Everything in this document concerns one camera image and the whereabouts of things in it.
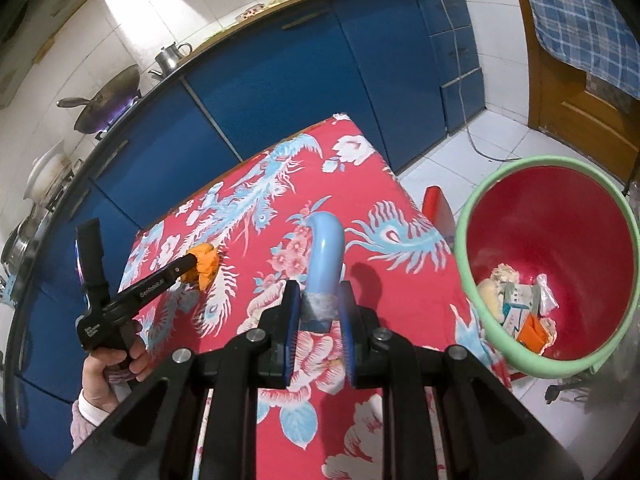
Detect person's left hand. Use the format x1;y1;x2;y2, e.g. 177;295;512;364
82;324;151;411

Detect yellow sponge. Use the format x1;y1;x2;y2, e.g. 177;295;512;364
476;280;503;318

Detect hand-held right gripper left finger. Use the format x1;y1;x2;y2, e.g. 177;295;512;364
55;280;303;480

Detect red plastic stool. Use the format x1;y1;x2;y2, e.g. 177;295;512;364
422;186;457;248

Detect person's left forearm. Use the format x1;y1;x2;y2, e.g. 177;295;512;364
70;387;116;453

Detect orange plastic bag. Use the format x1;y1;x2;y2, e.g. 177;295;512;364
181;242;222;288

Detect range hood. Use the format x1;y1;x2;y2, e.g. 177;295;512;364
0;0;98;111

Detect teal cardboard box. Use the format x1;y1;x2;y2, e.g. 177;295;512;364
500;302;536;336

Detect white clay pot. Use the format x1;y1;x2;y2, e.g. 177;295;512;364
25;141;76;201

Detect red bucket with green rim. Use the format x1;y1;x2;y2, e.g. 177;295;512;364
454;156;640;380

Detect blue plaid curtain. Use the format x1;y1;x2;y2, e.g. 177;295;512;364
512;0;640;101

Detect wooden door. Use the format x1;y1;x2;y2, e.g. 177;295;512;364
505;0;640;186

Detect small clear plastic bag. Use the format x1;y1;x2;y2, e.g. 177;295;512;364
532;274;560;316

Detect red floral tablecloth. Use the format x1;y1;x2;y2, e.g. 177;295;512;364
117;114;513;480

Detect light blue curved tube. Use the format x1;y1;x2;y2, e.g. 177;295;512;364
297;211;346;333

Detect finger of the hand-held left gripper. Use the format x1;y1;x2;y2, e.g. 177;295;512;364
160;254;198;283

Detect grey green cardboard box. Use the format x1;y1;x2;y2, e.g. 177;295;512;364
502;282;536;306

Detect white power cable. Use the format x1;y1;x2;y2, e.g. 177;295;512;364
415;0;523;162

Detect steel kettle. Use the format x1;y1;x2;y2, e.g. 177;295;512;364
149;41;193;78

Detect blue base cabinets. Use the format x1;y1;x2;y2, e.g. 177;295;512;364
0;0;486;461

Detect metal wok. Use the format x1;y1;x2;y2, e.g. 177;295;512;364
74;65;142;135

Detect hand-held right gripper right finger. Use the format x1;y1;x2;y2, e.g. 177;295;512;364
336;281;583;480

